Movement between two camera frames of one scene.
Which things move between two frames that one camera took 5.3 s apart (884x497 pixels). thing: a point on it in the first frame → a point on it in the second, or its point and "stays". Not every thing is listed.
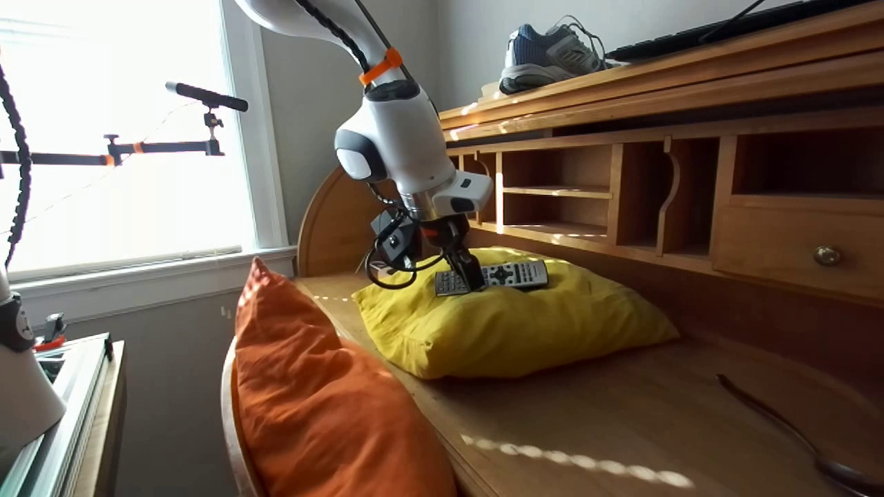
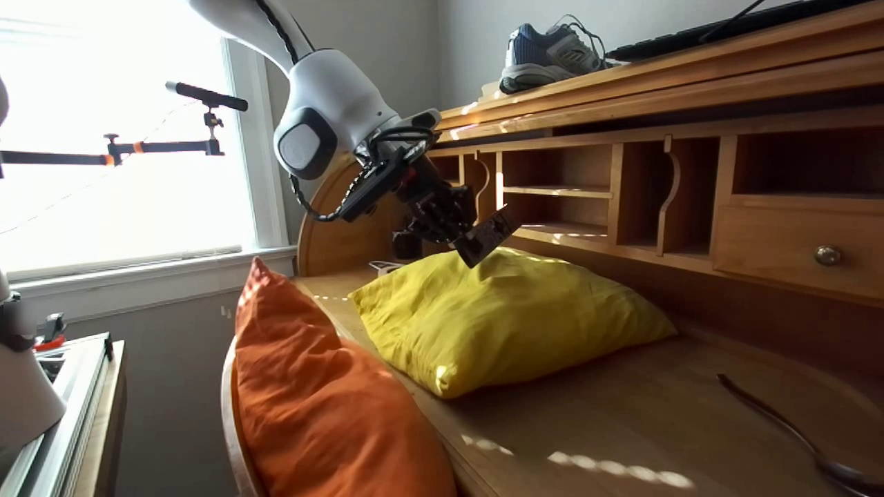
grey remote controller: [498, 274] → [486, 237]
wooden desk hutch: [760, 157] stays
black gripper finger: [466, 267] → [421, 244]
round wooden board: [335, 233] stays
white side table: [80, 453] stays
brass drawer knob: [830, 255] stays
